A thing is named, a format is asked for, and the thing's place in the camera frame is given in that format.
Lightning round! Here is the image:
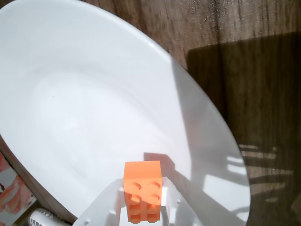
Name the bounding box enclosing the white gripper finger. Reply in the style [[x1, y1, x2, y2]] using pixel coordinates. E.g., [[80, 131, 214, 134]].
[[161, 176, 203, 226], [74, 178, 127, 226]]

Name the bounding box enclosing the orange lego block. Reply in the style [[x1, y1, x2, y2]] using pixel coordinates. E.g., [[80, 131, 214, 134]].
[[123, 160, 163, 223]]

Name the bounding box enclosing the white round plate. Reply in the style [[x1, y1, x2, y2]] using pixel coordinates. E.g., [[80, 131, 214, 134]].
[[0, 0, 250, 226]]

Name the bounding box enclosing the white slotted plastic object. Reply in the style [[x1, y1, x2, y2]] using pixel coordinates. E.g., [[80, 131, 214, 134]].
[[28, 208, 79, 226]]

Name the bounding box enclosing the pink and white printed sheet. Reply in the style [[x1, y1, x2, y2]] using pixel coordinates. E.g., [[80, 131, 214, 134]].
[[0, 152, 38, 222]]

